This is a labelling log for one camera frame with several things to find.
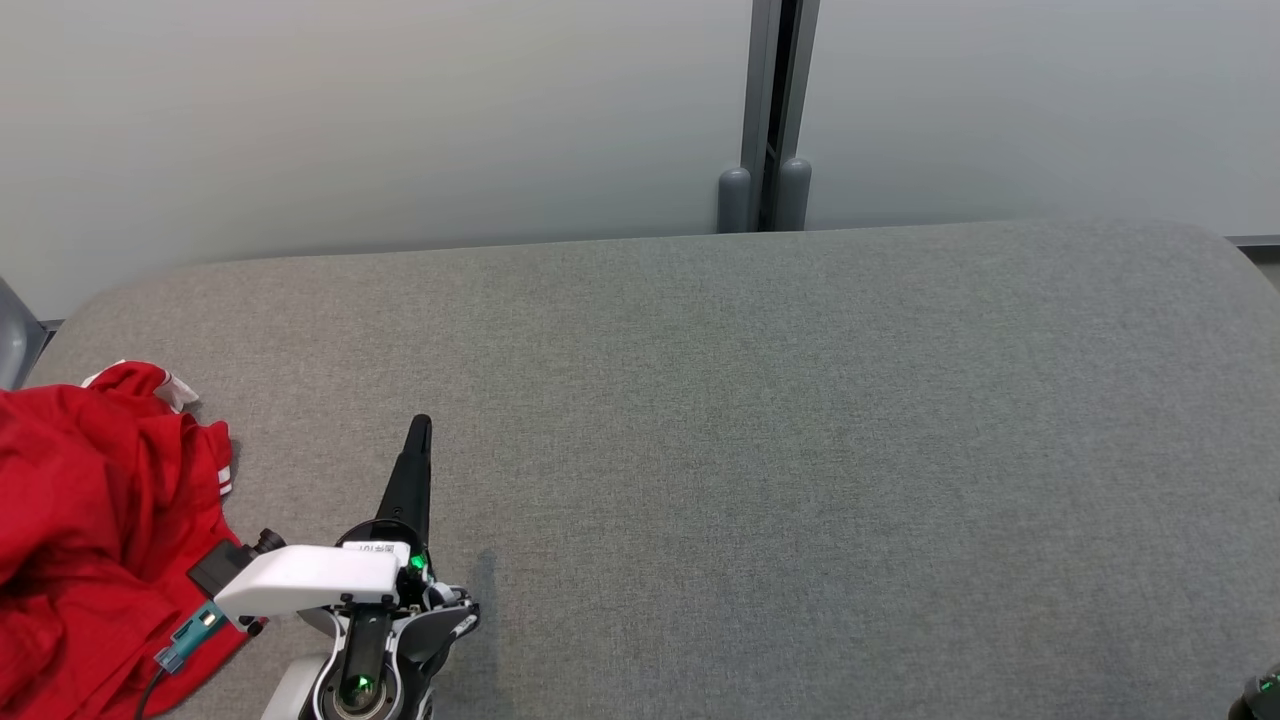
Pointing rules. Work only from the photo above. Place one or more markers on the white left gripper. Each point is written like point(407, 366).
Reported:
point(300, 580)

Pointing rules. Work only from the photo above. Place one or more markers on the red basketball jersey black lettering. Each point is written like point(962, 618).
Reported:
point(90, 450)

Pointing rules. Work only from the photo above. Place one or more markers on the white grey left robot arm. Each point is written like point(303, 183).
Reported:
point(365, 650)

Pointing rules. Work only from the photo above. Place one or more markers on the grey partition frame post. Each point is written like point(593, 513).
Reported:
point(796, 195)
point(733, 200)

